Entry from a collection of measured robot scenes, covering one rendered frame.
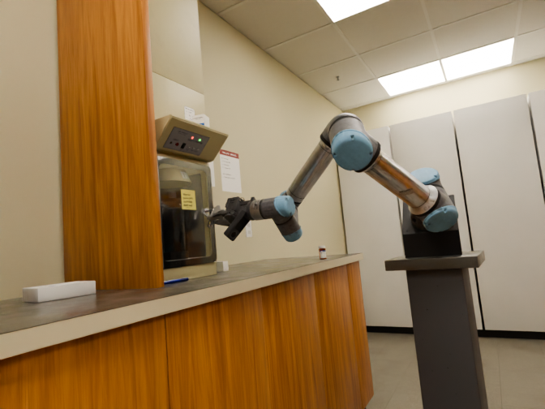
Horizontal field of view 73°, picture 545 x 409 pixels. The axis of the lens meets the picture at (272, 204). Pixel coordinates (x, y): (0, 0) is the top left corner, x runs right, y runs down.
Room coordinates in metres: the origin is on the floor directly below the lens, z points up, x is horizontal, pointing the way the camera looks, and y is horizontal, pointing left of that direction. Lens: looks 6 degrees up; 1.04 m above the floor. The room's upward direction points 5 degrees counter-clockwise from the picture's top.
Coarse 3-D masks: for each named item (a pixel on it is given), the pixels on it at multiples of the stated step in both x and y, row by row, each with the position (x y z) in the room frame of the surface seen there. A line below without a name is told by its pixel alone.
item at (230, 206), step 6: (228, 198) 1.40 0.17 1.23; (240, 198) 1.39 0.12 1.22; (252, 198) 1.36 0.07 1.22; (228, 204) 1.39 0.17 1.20; (234, 204) 1.37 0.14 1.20; (240, 204) 1.38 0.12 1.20; (246, 204) 1.37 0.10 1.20; (228, 210) 1.37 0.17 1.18; (234, 210) 1.36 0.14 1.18; (240, 210) 1.36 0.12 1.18; (246, 210) 1.33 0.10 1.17; (228, 216) 1.36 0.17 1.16; (234, 216) 1.36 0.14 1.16
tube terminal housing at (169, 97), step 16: (160, 80) 1.32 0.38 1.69; (160, 96) 1.32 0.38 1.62; (176, 96) 1.39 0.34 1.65; (192, 96) 1.47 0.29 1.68; (160, 112) 1.31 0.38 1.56; (176, 112) 1.39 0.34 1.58; (192, 160) 1.45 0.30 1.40; (176, 272) 1.34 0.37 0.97; (192, 272) 1.41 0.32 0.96; (208, 272) 1.49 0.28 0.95
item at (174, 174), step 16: (160, 160) 1.29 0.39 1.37; (176, 160) 1.36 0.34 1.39; (160, 176) 1.28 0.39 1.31; (176, 176) 1.35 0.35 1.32; (192, 176) 1.43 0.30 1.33; (208, 176) 1.51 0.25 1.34; (160, 192) 1.28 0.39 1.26; (176, 192) 1.35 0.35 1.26; (208, 192) 1.50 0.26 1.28; (176, 208) 1.34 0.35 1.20; (208, 208) 1.50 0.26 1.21; (176, 224) 1.34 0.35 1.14; (192, 224) 1.41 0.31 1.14; (176, 240) 1.33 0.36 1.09; (192, 240) 1.41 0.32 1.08; (208, 240) 1.49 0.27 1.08; (176, 256) 1.33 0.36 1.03; (192, 256) 1.40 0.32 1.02; (208, 256) 1.48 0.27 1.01
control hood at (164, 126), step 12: (156, 120) 1.24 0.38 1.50; (168, 120) 1.21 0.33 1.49; (180, 120) 1.24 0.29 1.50; (156, 132) 1.24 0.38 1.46; (168, 132) 1.24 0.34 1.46; (204, 132) 1.37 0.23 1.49; (216, 132) 1.41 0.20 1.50; (216, 144) 1.46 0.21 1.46; (192, 156) 1.42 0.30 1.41; (204, 156) 1.46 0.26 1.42; (216, 156) 1.51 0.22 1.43
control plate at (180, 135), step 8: (176, 128) 1.25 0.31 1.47; (176, 136) 1.28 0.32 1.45; (184, 136) 1.31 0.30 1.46; (200, 136) 1.37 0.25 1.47; (168, 144) 1.28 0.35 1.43; (192, 144) 1.37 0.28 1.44; (200, 144) 1.40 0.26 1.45; (184, 152) 1.36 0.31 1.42; (192, 152) 1.40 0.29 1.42; (200, 152) 1.43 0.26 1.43
